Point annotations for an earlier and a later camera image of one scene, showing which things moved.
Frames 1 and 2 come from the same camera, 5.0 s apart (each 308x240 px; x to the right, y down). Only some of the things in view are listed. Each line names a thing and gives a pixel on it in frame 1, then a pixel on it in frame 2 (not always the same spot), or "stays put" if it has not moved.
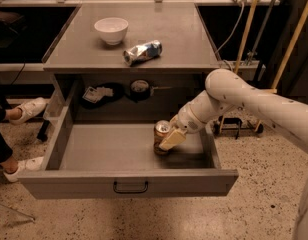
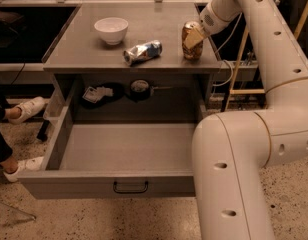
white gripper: x=188 y=118 to x=210 y=20
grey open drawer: x=116 y=159 stays put
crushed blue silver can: x=142 y=52 stays put
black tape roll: x=139 y=90 stays put
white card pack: x=94 y=95 stays put
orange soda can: x=161 y=130 to x=195 y=52
